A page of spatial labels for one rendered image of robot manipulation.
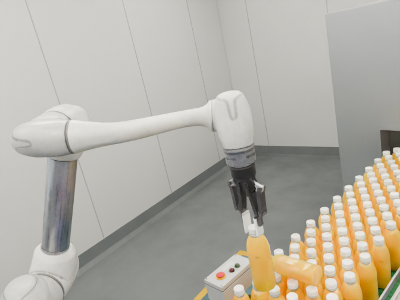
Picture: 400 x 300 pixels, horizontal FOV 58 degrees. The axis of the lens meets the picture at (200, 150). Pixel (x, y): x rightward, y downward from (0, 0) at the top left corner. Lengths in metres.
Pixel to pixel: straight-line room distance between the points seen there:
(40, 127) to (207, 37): 4.68
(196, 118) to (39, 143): 0.47
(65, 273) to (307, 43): 4.49
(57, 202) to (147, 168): 3.27
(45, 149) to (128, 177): 3.31
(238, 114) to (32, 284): 0.87
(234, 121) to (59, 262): 0.85
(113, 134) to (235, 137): 0.34
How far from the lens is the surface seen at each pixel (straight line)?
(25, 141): 1.14
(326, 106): 5.40
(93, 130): 1.07
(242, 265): 1.60
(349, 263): 1.53
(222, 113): 0.99
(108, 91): 4.22
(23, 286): 1.39
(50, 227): 1.42
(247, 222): 1.17
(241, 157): 1.02
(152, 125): 1.09
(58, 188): 1.34
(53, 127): 1.10
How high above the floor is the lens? 2.03
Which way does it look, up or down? 17 degrees down
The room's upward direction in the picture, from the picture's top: 13 degrees counter-clockwise
